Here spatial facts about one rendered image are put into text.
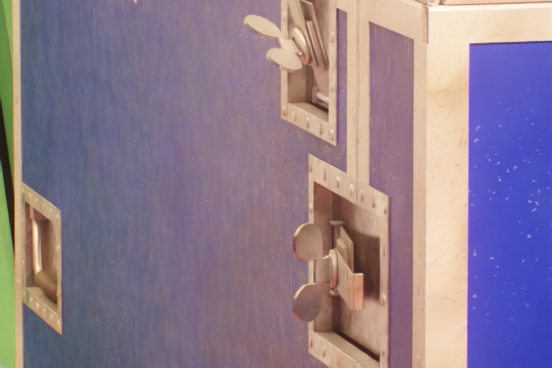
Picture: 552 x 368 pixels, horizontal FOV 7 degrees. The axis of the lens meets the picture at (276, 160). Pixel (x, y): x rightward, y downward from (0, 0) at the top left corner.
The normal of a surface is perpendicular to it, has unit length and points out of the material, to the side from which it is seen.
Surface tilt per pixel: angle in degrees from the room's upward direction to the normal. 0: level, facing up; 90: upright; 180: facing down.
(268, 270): 90
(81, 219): 90
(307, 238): 90
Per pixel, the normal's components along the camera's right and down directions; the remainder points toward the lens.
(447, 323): 0.26, 0.15
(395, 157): -0.96, 0.04
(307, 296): 0.70, 0.11
